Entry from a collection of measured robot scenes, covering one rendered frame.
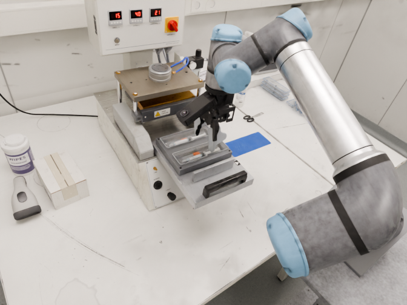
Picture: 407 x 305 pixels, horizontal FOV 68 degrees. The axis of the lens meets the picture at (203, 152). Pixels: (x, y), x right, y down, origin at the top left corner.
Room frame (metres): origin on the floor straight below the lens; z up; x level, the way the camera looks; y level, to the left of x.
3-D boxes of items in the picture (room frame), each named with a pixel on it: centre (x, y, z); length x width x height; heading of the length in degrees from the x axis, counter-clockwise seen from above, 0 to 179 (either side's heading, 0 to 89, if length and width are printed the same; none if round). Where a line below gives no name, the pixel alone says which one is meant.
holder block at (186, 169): (0.76, 0.03, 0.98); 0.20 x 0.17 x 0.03; 129
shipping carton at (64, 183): (0.69, 0.49, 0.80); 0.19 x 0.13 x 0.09; 42
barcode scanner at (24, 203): (0.60, 0.59, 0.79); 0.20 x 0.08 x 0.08; 42
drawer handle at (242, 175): (0.61, -0.08, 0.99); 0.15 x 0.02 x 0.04; 129
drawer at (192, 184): (0.72, 0.01, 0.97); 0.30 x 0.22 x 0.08; 39
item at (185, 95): (0.97, 0.19, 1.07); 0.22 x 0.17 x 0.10; 129
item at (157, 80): (1.00, 0.20, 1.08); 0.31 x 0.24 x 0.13; 129
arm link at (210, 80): (0.74, -0.01, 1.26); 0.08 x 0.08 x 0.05
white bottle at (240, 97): (1.44, -0.15, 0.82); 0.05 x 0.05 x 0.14
